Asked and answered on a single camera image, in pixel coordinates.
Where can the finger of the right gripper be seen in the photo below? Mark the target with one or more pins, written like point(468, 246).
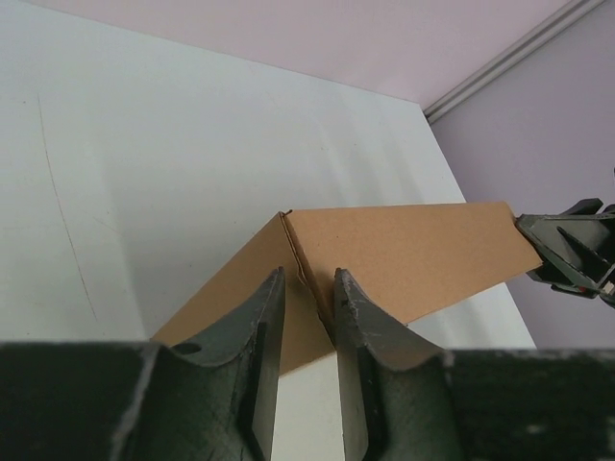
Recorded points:
point(574, 239)

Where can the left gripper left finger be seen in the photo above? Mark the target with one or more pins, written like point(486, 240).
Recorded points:
point(211, 397)

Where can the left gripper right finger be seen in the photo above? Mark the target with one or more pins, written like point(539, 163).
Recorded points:
point(404, 398)

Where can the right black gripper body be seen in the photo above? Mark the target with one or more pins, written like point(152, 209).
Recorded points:
point(585, 283)

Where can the cardboard box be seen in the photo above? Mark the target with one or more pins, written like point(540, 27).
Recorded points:
point(410, 260)

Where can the right aluminium frame post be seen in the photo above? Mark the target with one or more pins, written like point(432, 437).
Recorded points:
point(538, 37)

